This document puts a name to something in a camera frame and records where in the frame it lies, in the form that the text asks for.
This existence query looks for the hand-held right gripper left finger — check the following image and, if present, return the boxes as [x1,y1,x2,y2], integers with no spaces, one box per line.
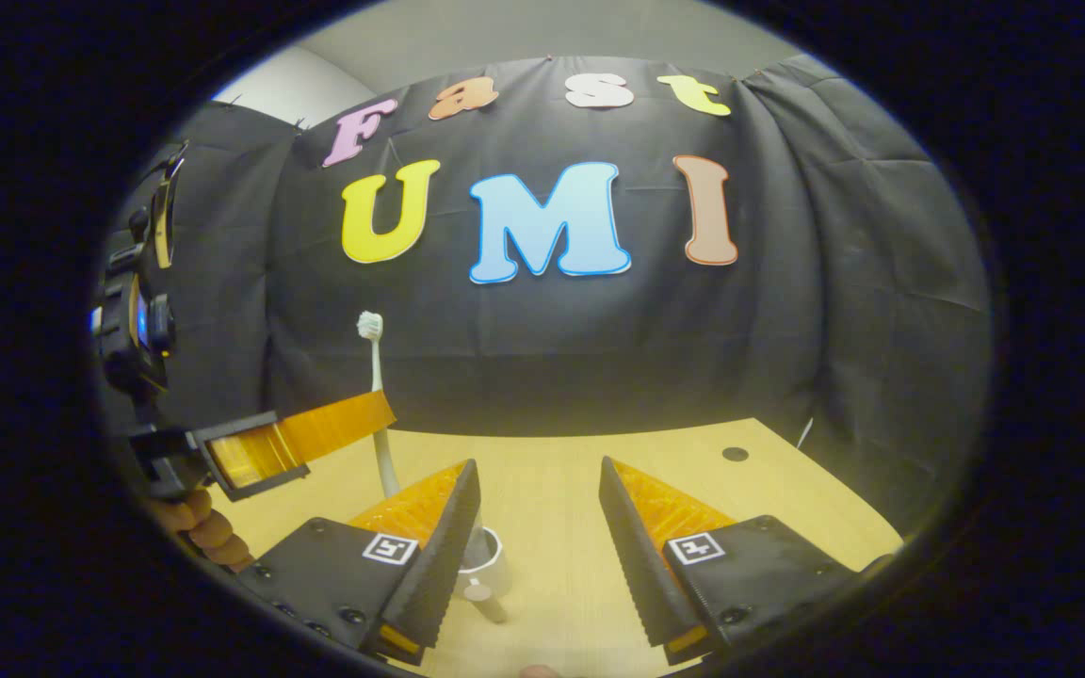
[236,459,484,668]

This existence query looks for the pale blue toothbrush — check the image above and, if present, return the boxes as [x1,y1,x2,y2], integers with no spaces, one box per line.
[356,311,402,500]

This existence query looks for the light wooden desktop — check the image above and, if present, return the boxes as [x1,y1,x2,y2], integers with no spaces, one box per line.
[208,417,906,678]

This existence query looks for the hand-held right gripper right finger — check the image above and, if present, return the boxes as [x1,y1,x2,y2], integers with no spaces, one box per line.
[597,456,897,668]

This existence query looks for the white cup with wooden handle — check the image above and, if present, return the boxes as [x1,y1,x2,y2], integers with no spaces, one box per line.
[453,525,513,624]

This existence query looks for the black backdrop cloth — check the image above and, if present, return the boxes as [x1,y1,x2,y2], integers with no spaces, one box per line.
[100,52,994,528]

